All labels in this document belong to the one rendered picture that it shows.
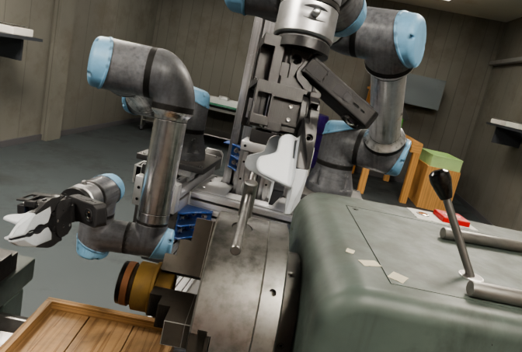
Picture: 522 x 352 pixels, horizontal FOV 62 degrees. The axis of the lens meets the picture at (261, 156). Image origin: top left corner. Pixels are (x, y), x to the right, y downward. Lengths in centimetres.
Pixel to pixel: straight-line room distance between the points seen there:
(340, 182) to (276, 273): 71
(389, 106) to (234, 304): 68
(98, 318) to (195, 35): 784
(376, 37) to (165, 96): 48
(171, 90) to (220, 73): 754
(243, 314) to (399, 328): 22
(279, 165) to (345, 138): 84
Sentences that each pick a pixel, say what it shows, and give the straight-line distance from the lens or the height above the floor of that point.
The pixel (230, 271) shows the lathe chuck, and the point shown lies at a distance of 68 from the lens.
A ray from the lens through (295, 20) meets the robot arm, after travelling 54.
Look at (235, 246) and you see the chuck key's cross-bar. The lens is 47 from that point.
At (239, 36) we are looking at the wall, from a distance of 848.
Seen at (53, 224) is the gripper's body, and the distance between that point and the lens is 90.
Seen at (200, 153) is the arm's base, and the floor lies 119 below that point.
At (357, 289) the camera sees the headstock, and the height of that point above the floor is 125.
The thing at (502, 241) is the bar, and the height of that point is 127.
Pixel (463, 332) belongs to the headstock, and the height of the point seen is 123.
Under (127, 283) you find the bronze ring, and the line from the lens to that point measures 80.
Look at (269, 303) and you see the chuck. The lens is 67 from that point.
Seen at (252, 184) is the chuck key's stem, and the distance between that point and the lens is 68.
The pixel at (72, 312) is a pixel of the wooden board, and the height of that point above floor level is 89.
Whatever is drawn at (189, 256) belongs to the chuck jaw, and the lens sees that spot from 82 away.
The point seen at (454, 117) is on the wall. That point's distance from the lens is 855.
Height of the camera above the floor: 149
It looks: 11 degrees down
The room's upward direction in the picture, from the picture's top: 12 degrees clockwise
